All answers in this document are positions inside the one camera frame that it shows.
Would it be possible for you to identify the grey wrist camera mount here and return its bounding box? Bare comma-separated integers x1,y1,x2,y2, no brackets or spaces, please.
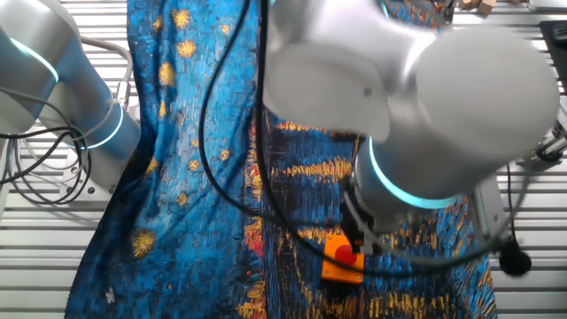
468,175,511,245

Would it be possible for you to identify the black round cable plug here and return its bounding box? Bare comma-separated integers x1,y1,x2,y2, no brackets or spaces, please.
498,240,533,277

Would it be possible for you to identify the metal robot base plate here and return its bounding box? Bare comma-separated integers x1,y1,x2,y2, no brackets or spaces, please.
57,145,120,210

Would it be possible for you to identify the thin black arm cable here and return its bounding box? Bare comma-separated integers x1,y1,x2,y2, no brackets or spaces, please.
196,0,284,222

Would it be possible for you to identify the wooden block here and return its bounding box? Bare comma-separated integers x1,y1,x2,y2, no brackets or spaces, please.
458,0,498,17

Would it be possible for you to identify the grey base cable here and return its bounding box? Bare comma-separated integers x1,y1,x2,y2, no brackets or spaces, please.
78,36,135,110

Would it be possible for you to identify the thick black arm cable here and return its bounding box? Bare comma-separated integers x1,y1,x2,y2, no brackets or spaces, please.
253,0,510,279

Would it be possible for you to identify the aluminium frame bar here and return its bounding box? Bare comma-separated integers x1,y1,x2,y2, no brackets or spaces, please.
526,0,567,13

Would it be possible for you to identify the black base cable bundle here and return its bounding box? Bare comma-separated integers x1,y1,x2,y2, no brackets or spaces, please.
0,125,94,206

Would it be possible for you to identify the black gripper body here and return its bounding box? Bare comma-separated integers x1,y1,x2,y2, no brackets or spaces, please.
339,179,378,249

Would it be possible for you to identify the orange box red button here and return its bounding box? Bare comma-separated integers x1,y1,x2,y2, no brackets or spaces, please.
320,233,366,285

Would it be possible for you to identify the starry night painting cloth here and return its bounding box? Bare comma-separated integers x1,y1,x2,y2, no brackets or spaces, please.
64,0,498,319

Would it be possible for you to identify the aluminium camera stand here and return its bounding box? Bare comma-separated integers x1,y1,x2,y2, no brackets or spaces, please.
515,117,567,168

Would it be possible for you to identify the silver cable connector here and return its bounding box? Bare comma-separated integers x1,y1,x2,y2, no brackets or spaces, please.
115,80,131,111

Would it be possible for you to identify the black pad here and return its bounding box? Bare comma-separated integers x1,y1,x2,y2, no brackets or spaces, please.
539,19,567,82

